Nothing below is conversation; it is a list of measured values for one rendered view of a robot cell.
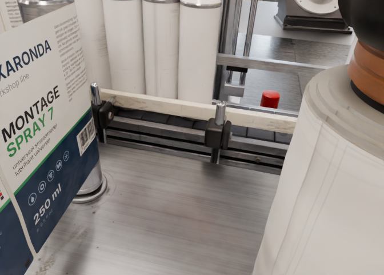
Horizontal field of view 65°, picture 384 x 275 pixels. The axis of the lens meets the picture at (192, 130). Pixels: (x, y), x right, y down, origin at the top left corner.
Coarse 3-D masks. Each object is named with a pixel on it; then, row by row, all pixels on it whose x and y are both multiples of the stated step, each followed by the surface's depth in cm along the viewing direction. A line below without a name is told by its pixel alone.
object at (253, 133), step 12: (240, 108) 48; (252, 108) 48; (144, 120) 44; (156, 120) 44; (168, 120) 45; (180, 120) 44; (204, 120) 44; (240, 132) 42; (252, 132) 42; (264, 132) 42; (276, 132) 42; (288, 144) 41
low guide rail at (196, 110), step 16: (128, 96) 42; (144, 96) 42; (160, 112) 42; (176, 112) 42; (192, 112) 41; (208, 112) 40; (240, 112) 40; (256, 112) 40; (256, 128) 40; (272, 128) 40; (288, 128) 39
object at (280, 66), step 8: (224, 56) 44; (232, 56) 44; (240, 56) 44; (224, 64) 44; (232, 64) 44; (240, 64) 44; (248, 64) 43; (256, 64) 43; (264, 64) 43; (272, 64) 43; (280, 64) 42; (288, 64) 42; (296, 64) 42; (304, 64) 42; (280, 72) 43; (288, 72) 43; (296, 72) 42; (304, 72) 42; (312, 72) 42
